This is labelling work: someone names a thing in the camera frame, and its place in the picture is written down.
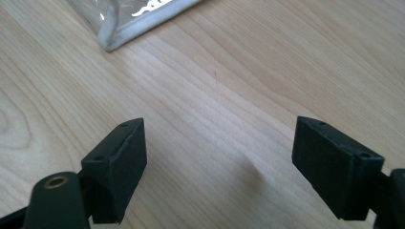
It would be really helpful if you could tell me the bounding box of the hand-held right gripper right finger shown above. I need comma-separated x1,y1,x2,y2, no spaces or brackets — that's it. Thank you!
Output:
291,115,386,221

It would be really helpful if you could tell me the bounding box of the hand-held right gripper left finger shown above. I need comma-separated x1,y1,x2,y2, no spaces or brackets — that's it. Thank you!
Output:
80,116,148,225

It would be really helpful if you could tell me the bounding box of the clear plastic bag white trim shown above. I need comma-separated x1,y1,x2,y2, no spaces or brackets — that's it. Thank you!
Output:
66,0,204,53

